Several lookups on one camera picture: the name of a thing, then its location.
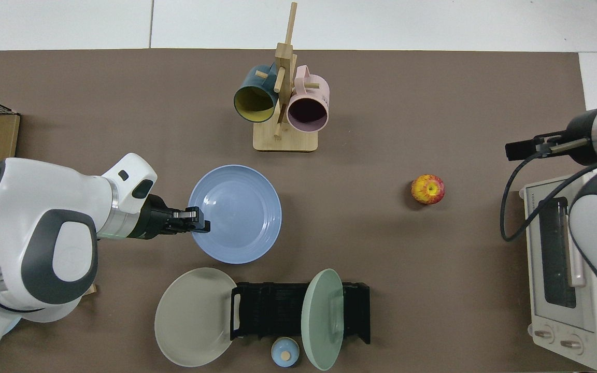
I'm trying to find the dark teal cup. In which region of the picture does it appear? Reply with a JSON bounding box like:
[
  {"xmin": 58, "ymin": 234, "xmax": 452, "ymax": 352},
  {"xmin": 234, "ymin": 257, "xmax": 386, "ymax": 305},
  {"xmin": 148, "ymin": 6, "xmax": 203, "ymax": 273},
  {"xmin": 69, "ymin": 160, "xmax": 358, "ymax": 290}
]
[{"xmin": 233, "ymin": 64, "xmax": 279, "ymax": 124}]

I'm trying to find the small blue round thing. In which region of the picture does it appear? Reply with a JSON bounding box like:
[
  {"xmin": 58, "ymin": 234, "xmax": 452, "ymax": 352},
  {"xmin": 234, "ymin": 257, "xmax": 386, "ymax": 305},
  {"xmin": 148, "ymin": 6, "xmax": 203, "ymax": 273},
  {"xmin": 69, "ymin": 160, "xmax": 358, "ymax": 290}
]
[{"xmin": 271, "ymin": 337, "xmax": 300, "ymax": 368}]

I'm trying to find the beige plate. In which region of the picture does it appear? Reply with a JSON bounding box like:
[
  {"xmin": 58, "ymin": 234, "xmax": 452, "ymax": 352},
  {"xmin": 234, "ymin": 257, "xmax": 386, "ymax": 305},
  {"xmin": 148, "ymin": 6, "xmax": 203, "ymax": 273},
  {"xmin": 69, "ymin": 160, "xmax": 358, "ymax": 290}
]
[{"xmin": 154, "ymin": 267, "xmax": 238, "ymax": 368}]

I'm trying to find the brown table cloth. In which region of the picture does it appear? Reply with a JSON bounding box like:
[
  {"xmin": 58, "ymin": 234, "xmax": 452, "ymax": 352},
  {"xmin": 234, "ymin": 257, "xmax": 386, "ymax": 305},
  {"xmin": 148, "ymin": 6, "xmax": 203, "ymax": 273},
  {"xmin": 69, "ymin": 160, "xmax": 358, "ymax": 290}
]
[{"xmin": 0, "ymin": 49, "xmax": 592, "ymax": 373}]

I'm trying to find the black dish rack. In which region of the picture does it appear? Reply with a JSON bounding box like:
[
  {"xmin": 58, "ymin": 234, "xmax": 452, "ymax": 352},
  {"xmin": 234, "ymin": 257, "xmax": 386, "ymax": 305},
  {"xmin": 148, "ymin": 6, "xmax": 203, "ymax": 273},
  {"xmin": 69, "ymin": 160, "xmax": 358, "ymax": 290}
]
[{"xmin": 230, "ymin": 281, "xmax": 372, "ymax": 345}]

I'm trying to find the pink cup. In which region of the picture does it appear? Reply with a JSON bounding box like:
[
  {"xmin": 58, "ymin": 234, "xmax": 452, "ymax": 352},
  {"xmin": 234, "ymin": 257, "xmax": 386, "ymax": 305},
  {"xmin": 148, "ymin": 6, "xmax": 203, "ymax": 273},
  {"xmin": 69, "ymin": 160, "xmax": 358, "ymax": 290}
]
[{"xmin": 286, "ymin": 65, "xmax": 330, "ymax": 132}]

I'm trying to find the grey plate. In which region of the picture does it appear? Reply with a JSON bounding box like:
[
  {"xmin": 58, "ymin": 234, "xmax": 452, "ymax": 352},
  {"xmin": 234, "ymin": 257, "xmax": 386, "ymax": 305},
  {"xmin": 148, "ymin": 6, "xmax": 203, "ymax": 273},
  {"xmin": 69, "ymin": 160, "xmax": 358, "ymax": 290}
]
[{"xmin": 19, "ymin": 296, "xmax": 82, "ymax": 323}]

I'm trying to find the pale green plate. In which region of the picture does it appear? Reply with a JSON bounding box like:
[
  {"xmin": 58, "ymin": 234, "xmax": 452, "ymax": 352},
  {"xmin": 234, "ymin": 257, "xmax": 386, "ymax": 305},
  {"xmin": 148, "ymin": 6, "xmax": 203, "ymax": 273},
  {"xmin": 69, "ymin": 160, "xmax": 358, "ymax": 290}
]
[{"xmin": 301, "ymin": 268, "xmax": 345, "ymax": 371}]

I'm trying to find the wooden cup stand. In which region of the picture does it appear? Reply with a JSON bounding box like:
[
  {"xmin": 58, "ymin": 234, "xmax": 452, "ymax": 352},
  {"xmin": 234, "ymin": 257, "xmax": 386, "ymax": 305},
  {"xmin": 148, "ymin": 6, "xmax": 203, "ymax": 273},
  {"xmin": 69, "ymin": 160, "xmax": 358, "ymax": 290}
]
[{"xmin": 253, "ymin": 2, "xmax": 320, "ymax": 153}]

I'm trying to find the red yellow apple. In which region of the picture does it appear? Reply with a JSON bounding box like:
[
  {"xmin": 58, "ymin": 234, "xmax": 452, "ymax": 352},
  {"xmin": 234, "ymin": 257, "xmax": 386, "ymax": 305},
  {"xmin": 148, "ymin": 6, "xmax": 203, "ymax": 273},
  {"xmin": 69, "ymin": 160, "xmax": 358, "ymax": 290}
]
[{"xmin": 411, "ymin": 174, "xmax": 445, "ymax": 206}]

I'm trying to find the pale toaster oven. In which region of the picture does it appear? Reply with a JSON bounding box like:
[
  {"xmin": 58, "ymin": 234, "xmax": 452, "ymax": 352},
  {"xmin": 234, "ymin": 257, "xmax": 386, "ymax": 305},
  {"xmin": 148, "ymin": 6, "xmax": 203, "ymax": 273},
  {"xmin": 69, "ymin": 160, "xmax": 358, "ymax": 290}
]
[{"xmin": 519, "ymin": 174, "xmax": 597, "ymax": 371}]

